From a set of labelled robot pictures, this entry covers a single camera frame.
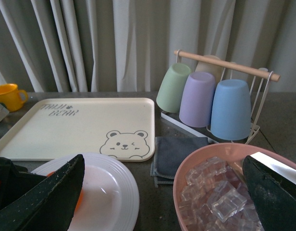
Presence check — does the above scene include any grey folded cloth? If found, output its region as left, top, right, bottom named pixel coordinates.
left=150, top=137, right=209, bottom=188

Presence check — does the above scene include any green plastic cup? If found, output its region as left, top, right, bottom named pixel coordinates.
left=156, top=63, right=192, bottom=113

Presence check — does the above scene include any grey curtain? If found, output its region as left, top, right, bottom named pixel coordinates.
left=0, top=0, right=296, bottom=92

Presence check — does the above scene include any orange fruit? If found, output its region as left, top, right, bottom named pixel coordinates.
left=47, top=171, right=84, bottom=212

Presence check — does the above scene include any white ridged plate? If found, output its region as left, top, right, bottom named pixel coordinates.
left=30, top=153, right=140, bottom=231

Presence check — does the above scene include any purple plastic cup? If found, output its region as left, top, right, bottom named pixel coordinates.
left=179, top=72, right=216, bottom=128

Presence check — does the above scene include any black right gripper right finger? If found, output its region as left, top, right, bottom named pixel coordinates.
left=243, top=155, right=296, bottom=231

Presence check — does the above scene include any cream bear tray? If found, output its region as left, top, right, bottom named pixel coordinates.
left=0, top=98, right=155, bottom=162

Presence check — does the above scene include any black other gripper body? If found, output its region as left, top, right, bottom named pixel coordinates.
left=0, top=157, right=46, bottom=210

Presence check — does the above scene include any beige plastic cup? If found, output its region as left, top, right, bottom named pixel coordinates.
left=195, top=61, right=223, bottom=84

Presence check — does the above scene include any blue plastic cup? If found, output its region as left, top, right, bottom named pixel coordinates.
left=210, top=79, right=251, bottom=141

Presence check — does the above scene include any pink bowl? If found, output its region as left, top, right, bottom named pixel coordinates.
left=173, top=143, right=296, bottom=231

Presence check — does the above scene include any yellow mug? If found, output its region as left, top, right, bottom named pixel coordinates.
left=0, top=83, right=28, bottom=112

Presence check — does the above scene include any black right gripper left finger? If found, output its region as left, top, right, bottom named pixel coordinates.
left=0, top=154, right=85, bottom=231

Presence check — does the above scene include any clear ice cube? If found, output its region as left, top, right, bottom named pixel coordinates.
left=180, top=185, right=206, bottom=201
left=211, top=189, right=247, bottom=223
left=207, top=156, right=227, bottom=175
left=185, top=168, right=209, bottom=185

